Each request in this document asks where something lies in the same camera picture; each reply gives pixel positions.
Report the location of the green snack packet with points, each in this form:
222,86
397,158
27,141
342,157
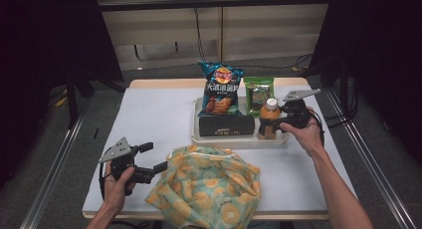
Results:
257,89

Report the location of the black curtain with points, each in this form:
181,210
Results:
40,40
381,40

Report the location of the person's right hand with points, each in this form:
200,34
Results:
307,139

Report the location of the black horizontal bar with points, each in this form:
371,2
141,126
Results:
215,3

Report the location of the orange-print fabric bag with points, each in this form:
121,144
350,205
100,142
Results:
205,189

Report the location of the person's grey trousers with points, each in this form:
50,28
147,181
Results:
262,225

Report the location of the white plastic tray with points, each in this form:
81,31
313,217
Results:
232,142

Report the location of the black metal stand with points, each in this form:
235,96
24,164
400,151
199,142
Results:
72,106

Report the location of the light wooden table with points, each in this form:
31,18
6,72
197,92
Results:
166,82

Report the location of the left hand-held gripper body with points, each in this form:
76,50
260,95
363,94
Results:
117,151

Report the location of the yellow floor object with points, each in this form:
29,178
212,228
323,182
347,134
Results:
61,102

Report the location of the blue chip bag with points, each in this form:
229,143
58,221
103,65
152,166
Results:
220,93

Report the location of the white table cover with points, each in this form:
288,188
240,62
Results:
156,116

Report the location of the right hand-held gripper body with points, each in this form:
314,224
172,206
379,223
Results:
297,113

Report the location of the orange juice bottle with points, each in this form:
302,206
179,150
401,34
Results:
269,113

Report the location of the black rectangular snack packet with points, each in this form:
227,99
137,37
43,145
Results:
225,125

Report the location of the person's left hand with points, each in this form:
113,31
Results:
114,192

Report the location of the aluminium floor rail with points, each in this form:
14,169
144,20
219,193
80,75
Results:
365,139
49,179

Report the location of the small black floor object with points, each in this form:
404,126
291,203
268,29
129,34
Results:
96,133

